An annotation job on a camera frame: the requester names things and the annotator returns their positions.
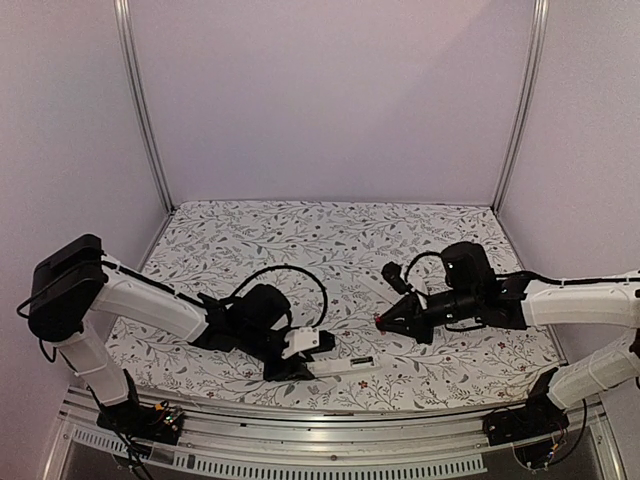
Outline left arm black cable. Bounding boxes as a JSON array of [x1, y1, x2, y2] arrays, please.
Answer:
[[232, 264, 329, 331]]

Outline right aluminium frame post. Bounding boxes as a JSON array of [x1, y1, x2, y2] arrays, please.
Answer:
[[491, 0, 549, 217]]

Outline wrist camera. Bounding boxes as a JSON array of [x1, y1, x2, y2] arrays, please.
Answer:
[[281, 327, 336, 359], [381, 262, 427, 308]]

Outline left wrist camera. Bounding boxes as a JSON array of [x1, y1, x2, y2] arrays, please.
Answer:
[[281, 327, 336, 359]]

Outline floral patterned table mat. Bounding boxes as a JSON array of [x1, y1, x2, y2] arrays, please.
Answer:
[[106, 201, 560, 411]]

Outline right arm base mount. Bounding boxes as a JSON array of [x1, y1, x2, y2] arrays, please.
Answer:
[[482, 367, 588, 471]]

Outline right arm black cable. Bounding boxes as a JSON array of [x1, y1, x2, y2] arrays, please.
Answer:
[[402, 249, 446, 291]]

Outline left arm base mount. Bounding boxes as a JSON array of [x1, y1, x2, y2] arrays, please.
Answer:
[[93, 369, 184, 445]]

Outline white remote control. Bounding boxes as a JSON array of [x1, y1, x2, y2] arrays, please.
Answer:
[[306, 356, 380, 378]]

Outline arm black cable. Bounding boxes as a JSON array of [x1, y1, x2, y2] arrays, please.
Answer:
[[232, 264, 329, 331], [402, 249, 446, 291]]

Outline aluminium frame post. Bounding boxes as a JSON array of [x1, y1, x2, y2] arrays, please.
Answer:
[[491, 0, 549, 217], [113, 0, 176, 215]]

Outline red battery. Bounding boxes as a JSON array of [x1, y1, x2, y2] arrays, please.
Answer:
[[375, 316, 386, 332]]

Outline left aluminium frame post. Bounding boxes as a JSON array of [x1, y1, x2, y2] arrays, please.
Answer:
[[113, 0, 176, 215]]

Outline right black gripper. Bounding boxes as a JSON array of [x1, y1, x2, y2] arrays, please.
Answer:
[[376, 287, 480, 345]]

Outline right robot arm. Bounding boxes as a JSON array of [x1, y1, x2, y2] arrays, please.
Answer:
[[375, 242, 639, 436]]

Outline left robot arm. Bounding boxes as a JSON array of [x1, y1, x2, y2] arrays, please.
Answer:
[[17, 234, 335, 434]]

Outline aluminium front rail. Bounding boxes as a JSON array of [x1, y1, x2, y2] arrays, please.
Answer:
[[41, 387, 632, 479]]

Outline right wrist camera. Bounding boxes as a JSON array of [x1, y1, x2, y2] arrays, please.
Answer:
[[381, 262, 427, 308]]

